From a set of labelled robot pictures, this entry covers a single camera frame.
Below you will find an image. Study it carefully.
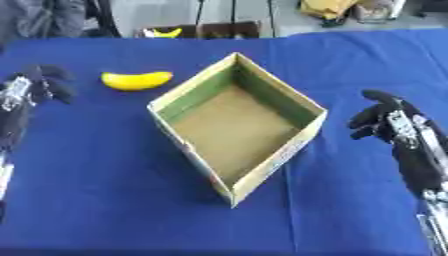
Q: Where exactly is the person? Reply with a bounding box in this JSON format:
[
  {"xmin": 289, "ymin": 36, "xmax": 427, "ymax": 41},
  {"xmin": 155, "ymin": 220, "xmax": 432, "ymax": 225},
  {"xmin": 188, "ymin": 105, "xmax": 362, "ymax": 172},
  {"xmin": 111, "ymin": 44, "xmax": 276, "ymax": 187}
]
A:
[{"xmin": 0, "ymin": 0, "xmax": 90, "ymax": 43}]

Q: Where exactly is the brown cardboard box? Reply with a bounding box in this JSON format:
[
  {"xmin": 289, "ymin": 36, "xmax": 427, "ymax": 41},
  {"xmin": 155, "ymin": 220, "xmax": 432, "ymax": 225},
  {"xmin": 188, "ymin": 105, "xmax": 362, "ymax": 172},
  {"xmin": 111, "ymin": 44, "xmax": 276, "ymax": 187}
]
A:
[{"xmin": 134, "ymin": 21, "xmax": 263, "ymax": 40}]

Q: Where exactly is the black tripod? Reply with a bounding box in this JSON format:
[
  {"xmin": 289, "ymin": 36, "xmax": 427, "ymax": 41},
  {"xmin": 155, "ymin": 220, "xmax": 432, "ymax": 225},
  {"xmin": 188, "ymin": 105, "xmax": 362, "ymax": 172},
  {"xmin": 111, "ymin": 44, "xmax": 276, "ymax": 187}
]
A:
[{"xmin": 192, "ymin": 0, "xmax": 279, "ymax": 38}]

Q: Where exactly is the yellow toy banana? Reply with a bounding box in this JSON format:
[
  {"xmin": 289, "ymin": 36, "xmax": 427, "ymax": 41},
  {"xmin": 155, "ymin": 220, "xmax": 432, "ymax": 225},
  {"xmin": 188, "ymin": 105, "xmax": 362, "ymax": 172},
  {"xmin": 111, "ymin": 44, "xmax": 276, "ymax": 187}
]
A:
[
  {"xmin": 99, "ymin": 70, "xmax": 175, "ymax": 92},
  {"xmin": 141, "ymin": 27, "xmax": 184, "ymax": 39}
]

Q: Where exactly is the open tan cardboard box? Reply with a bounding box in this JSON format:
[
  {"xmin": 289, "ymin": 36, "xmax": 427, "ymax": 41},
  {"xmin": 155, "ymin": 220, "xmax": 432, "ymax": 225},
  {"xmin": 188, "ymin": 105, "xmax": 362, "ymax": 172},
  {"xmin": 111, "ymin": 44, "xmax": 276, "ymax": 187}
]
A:
[{"xmin": 145, "ymin": 51, "xmax": 329, "ymax": 209}]

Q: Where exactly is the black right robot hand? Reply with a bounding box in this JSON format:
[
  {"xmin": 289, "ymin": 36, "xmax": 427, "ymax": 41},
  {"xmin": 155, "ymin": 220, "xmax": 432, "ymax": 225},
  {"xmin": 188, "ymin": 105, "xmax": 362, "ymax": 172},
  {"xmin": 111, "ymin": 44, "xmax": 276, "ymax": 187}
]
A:
[{"xmin": 346, "ymin": 88, "xmax": 448, "ymax": 198}]

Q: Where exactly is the yellow bag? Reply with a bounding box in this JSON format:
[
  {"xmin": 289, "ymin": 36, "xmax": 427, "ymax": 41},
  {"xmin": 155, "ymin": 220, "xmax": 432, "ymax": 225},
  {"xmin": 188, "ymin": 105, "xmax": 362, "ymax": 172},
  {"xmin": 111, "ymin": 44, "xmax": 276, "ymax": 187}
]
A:
[{"xmin": 299, "ymin": 0, "xmax": 361, "ymax": 28}]

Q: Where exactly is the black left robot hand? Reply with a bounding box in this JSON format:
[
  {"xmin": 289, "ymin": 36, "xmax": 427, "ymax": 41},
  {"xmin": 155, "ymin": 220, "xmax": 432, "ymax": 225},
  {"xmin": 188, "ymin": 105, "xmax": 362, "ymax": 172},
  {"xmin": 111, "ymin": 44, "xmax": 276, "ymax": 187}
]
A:
[{"xmin": 0, "ymin": 64, "xmax": 79, "ymax": 154}]

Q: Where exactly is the tan bag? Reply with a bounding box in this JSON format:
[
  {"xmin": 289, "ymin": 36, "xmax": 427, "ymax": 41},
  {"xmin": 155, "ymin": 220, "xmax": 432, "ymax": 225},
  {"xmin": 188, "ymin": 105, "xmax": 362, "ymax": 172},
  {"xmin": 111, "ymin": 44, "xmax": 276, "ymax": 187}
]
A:
[{"xmin": 351, "ymin": 0, "xmax": 406, "ymax": 24}]

